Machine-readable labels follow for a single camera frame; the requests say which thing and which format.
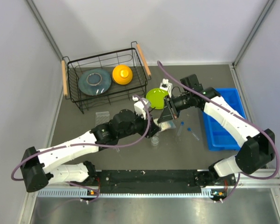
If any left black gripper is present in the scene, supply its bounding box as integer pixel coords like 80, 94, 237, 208
118, 110, 161, 140

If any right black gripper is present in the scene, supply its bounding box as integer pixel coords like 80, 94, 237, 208
158, 93, 192, 124

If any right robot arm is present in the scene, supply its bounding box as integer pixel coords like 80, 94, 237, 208
158, 74, 279, 185

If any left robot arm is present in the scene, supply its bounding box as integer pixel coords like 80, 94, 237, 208
20, 109, 161, 193

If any clear plastic bag with contents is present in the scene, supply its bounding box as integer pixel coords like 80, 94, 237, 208
154, 119, 176, 132

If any small clear round dish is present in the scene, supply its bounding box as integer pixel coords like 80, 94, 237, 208
151, 136, 160, 146

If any lime green plate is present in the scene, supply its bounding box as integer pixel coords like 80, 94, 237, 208
146, 88, 168, 110

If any clear tube rack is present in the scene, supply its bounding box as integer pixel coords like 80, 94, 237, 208
95, 111, 110, 126

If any blue plastic divided bin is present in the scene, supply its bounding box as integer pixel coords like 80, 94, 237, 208
203, 88, 246, 151

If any orange ribbed bowl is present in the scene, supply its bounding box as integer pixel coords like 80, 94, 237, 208
112, 64, 133, 85

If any blue ceramic plate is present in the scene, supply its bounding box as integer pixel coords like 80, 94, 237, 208
78, 68, 112, 96

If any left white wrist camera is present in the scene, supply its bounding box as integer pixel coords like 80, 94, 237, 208
133, 95, 151, 119

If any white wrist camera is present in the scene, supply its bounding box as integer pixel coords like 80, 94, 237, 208
133, 95, 151, 119
160, 79, 173, 97

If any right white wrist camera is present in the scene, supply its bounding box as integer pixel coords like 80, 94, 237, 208
160, 79, 173, 97

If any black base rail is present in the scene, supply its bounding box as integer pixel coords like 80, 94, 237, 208
97, 170, 213, 194

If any black wire basket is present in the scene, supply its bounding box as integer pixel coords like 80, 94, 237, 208
62, 41, 151, 113

